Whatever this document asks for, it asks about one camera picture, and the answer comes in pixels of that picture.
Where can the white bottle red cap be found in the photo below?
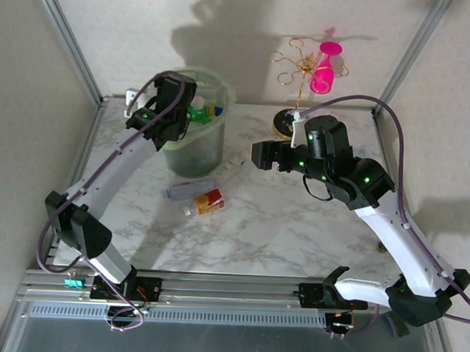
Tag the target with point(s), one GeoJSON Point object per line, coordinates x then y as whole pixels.
{"type": "Point", "coordinates": [198, 102]}

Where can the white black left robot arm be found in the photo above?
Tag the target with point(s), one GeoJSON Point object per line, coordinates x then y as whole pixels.
{"type": "Point", "coordinates": [114, 170]}

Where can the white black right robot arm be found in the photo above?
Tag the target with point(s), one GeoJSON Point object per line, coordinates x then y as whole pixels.
{"type": "Point", "coordinates": [399, 245]}

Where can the clear bottle green white label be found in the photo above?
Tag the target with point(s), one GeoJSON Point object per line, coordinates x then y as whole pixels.
{"type": "Point", "coordinates": [224, 169]}

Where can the red yellow label bottle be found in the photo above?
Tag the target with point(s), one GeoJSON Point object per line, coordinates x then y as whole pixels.
{"type": "Point", "coordinates": [208, 201]}

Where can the pink plastic wine glass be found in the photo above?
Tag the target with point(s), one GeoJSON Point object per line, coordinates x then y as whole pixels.
{"type": "Point", "coordinates": [323, 80]}

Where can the clear bluish plastic bottle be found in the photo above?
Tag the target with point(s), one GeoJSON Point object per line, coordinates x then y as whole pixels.
{"type": "Point", "coordinates": [189, 190]}

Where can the grey metal panel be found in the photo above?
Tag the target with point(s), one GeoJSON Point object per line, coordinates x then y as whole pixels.
{"type": "Point", "coordinates": [212, 344]}

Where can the teal binder clip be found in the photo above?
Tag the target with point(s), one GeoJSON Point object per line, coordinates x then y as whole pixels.
{"type": "Point", "coordinates": [74, 283]}

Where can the aluminium side rail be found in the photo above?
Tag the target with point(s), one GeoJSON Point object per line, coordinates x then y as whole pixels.
{"type": "Point", "coordinates": [89, 138]}
{"type": "Point", "coordinates": [385, 139]}

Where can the aluminium frame post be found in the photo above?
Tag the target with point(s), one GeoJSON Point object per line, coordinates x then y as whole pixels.
{"type": "Point", "coordinates": [72, 44]}
{"type": "Point", "coordinates": [412, 55]}

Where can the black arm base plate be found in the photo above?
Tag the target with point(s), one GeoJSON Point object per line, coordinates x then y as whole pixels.
{"type": "Point", "coordinates": [148, 289]}
{"type": "Point", "coordinates": [309, 294]}

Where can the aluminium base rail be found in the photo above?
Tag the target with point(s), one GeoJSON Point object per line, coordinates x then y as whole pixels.
{"type": "Point", "coordinates": [230, 290]}

